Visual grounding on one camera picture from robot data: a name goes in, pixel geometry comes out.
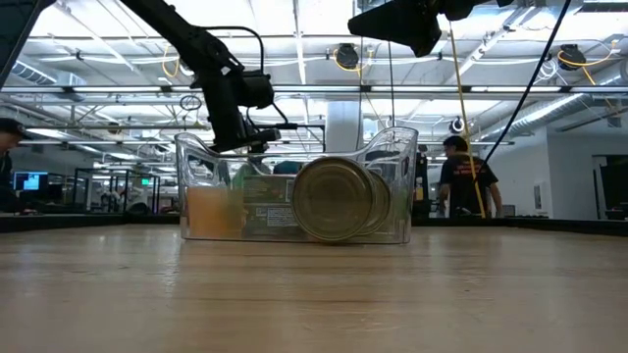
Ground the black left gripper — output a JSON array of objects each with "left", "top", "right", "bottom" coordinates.
[{"left": 202, "top": 68, "right": 283, "bottom": 154}]

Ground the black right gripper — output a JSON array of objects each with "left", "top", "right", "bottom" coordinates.
[{"left": 347, "top": 0, "right": 514, "bottom": 58}]

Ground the silver can green label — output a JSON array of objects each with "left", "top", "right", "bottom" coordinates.
[
  {"left": 242, "top": 175, "right": 297, "bottom": 206},
  {"left": 242, "top": 203, "right": 302, "bottom": 242}
]

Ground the blue pink salmon can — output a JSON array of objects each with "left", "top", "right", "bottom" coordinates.
[
  {"left": 365, "top": 169, "right": 393, "bottom": 236},
  {"left": 290, "top": 156, "right": 379, "bottom": 243}
]

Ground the clear plastic bin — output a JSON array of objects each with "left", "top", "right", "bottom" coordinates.
[{"left": 174, "top": 126, "right": 420, "bottom": 245}]

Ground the long ceiling light bar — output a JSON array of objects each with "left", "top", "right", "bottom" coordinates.
[{"left": 0, "top": 85, "right": 628, "bottom": 94}]

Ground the person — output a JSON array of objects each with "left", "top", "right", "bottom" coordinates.
[
  {"left": 0, "top": 117, "right": 33, "bottom": 215},
  {"left": 438, "top": 135, "right": 505, "bottom": 220}
]

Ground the computer monitor blue screen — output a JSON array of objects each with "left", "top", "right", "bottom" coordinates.
[{"left": 13, "top": 170, "right": 51, "bottom": 193}]

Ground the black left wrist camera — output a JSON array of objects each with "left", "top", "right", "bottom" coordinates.
[{"left": 238, "top": 70, "right": 277, "bottom": 111}]

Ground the black hanging cable with coil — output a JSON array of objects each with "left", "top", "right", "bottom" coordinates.
[{"left": 385, "top": 41, "right": 396, "bottom": 131}]

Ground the black left camera cable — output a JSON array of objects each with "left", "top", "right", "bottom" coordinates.
[{"left": 203, "top": 25, "right": 267, "bottom": 76}]

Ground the yellow hanging cable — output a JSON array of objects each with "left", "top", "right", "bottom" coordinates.
[{"left": 448, "top": 22, "right": 488, "bottom": 220}]

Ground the black metal rack frame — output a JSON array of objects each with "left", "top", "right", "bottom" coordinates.
[{"left": 73, "top": 169, "right": 161, "bottom": 215}]

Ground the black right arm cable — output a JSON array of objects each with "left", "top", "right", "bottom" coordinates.
[{"left": 473, "top": 0, "right": 573, "bottom": 178}]

